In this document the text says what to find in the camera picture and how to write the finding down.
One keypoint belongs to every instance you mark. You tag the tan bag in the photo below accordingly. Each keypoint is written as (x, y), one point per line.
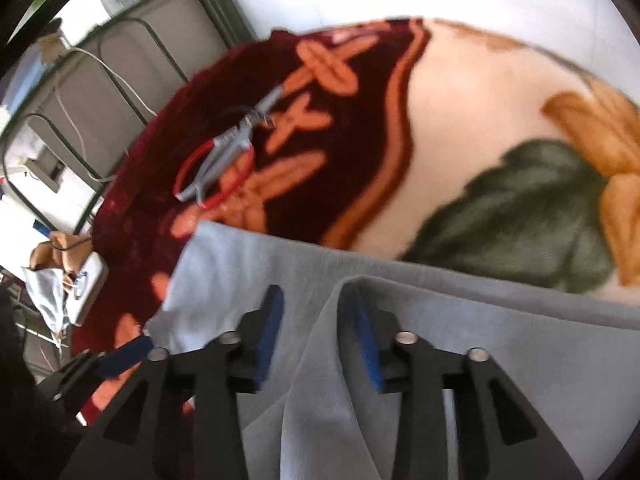
(47, 255)

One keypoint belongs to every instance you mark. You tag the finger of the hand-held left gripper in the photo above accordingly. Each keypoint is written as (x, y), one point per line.
(127, 352)

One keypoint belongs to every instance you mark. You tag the light grey cloth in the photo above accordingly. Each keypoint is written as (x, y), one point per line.
(42, 295)

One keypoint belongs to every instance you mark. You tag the grey pants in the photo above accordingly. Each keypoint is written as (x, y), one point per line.
(450, 360)

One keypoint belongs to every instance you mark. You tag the floral fleece blanket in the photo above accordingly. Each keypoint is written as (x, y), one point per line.
(450, 135)

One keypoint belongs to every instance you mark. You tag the white flat device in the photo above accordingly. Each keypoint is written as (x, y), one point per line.
(89, 285)

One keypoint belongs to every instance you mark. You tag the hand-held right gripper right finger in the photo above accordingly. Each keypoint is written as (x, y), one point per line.
(367, 347)

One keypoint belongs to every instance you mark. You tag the grey cabinet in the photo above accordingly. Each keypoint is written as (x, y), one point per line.
(160, 30)

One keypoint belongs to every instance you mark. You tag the green metal bed frame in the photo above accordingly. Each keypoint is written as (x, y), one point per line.
(222, 7)

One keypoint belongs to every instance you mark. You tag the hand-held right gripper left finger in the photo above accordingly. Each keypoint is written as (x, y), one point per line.
(269, 332)

